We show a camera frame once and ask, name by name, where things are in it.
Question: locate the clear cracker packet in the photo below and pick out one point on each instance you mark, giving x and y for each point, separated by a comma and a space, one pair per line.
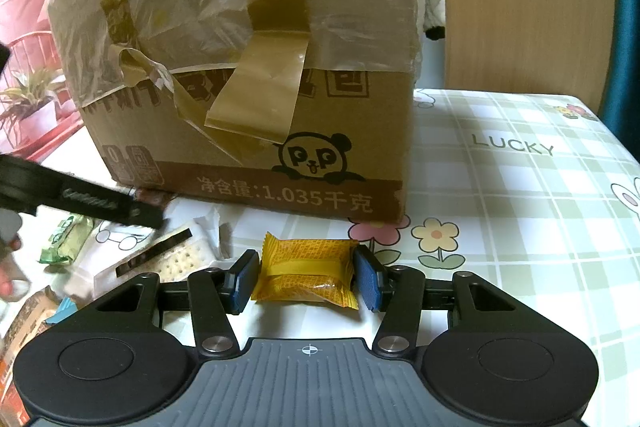
175, 262

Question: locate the brown cardboard box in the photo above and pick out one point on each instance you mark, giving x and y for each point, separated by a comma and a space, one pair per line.
325, 132

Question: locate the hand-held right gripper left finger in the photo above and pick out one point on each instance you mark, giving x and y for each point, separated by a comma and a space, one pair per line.
245, 284

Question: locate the teal curtain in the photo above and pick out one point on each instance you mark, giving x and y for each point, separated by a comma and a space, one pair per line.
627, 32

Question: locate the orange snack packet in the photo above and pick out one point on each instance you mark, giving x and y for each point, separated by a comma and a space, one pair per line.
7, 382

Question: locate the brown snack packet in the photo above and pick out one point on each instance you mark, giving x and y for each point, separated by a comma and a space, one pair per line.
30, 312

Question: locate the green snack packet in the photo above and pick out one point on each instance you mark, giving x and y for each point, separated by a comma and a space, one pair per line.
65, 242

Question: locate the yellow snack packet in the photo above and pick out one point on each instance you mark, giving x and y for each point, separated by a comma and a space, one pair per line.
300, 272

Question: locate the wooden chair back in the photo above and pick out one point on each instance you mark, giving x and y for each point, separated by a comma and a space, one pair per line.
525, 7

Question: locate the person's left hand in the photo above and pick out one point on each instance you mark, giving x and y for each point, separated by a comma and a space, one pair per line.
7, 287

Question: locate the blue snack packet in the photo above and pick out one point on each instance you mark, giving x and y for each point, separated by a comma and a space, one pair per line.
62, 309

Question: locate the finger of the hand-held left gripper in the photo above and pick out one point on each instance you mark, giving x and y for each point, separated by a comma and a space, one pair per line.
100, 204

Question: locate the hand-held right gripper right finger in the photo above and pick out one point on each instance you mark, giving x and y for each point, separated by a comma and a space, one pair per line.
367, 287

